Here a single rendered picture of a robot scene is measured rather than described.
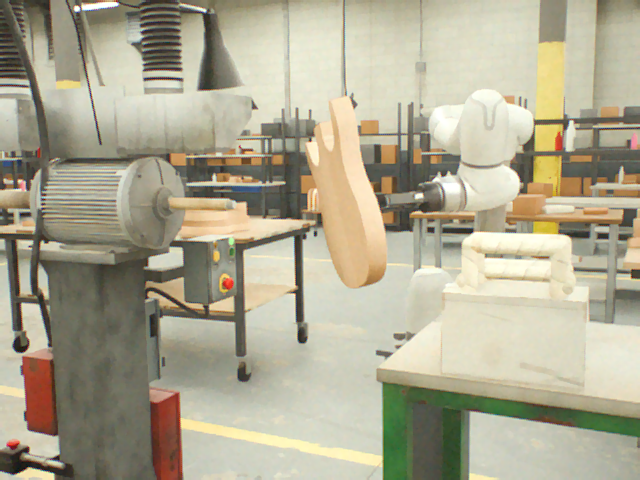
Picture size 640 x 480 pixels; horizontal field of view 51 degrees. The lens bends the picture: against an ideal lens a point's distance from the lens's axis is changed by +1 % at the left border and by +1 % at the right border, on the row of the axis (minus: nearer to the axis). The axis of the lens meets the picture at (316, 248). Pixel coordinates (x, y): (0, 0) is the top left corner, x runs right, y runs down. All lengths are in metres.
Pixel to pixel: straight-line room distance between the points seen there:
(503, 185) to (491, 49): 11.20
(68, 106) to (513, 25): 11.27
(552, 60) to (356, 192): 7.11
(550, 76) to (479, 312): 7.17
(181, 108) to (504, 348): 0.92
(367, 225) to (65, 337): 1.04
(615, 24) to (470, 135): 11.08
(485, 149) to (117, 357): 1.18
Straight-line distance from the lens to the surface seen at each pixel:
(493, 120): 1.63
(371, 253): 1.44
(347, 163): 1.48
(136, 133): 1.76
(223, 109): 1.66
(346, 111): 1.48
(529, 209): 5.17
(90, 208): 1.92
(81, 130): 2.00
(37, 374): 2.22
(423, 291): 2.32
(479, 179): 1.66
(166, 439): 2.29
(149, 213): 1.87
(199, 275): 2.11
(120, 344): 2.07
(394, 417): 1.49
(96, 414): 2.10
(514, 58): 12.77
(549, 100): 8.43
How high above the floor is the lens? 1.38
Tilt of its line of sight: 8 degrees down
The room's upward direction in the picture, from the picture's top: 1 degrees counter-clockwise
